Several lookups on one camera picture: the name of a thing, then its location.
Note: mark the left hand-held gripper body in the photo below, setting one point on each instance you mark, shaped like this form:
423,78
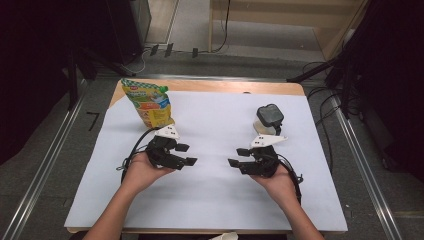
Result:
160,153

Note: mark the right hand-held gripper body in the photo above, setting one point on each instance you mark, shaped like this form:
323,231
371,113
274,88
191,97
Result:
265,163

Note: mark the clear container with black lid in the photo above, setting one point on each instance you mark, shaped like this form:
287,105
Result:
269,115

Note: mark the yellow spouted pouch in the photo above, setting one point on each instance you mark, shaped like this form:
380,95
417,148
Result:
151,103

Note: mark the person's left hand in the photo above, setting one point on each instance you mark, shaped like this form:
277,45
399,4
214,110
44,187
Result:
140,175

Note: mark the person's right hand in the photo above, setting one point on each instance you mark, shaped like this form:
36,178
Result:
281,188

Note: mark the white paper sheet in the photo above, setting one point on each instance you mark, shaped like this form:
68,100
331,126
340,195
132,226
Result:
206,200

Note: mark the wooden table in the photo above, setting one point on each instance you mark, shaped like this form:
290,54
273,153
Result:
233,87

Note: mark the black metal stand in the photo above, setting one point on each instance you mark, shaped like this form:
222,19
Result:
72,83
313,70

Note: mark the black cabinet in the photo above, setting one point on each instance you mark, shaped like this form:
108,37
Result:
128,30

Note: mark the dark curtain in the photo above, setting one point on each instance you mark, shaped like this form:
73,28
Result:
393,66
33,66

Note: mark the short metal floor rail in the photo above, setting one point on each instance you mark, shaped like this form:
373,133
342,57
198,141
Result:
250,77

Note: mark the small black floor bracket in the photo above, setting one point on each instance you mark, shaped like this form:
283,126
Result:
168,50
154,50
195,52

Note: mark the long metal floor rail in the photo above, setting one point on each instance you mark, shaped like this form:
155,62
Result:
366,173
46,170

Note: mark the light wooden frame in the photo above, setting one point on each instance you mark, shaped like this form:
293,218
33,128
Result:
266,10

